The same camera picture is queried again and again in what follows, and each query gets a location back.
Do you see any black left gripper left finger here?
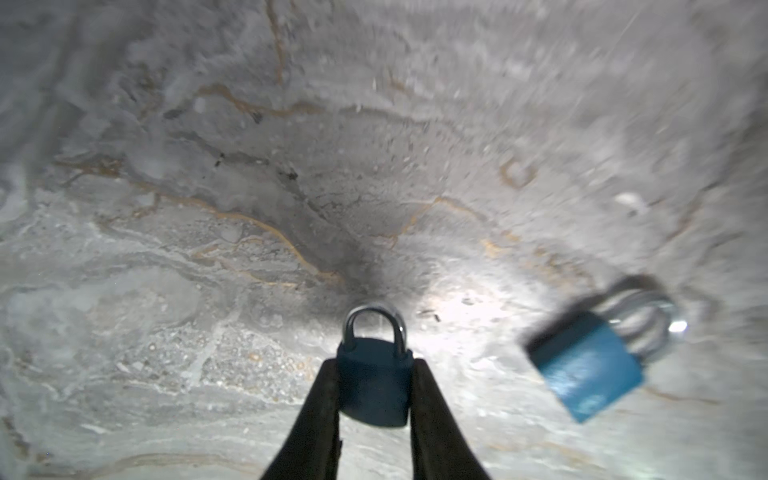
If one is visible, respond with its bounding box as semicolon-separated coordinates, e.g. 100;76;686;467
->
261;359;342;480

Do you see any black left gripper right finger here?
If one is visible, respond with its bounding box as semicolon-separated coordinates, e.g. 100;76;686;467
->
410;359;490;480

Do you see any small blue padlock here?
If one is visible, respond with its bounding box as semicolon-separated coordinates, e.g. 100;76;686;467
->
336;302;414;428

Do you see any large blue padlock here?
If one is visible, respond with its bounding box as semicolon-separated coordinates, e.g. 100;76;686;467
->
524;276;688;424

